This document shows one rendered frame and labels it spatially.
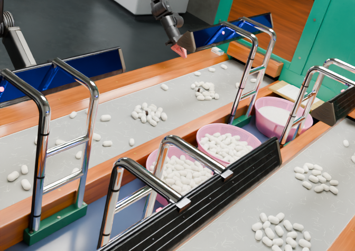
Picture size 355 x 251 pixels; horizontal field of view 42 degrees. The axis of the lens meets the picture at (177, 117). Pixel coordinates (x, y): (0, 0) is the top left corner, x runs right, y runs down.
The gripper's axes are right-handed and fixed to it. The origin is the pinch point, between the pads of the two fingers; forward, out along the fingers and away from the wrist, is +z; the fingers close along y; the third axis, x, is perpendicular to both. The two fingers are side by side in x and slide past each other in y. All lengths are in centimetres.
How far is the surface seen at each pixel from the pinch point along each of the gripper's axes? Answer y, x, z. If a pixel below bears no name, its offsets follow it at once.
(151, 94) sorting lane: -23.3, 6.9, 9.9
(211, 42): -20.0, -30.7, 4.3
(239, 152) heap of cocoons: -27, -24, 47
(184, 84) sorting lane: -1.8, 6.0, 11.4
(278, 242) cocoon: -58, -47, 71
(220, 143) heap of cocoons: -28, -19, 41
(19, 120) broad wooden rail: -83, 9, 2
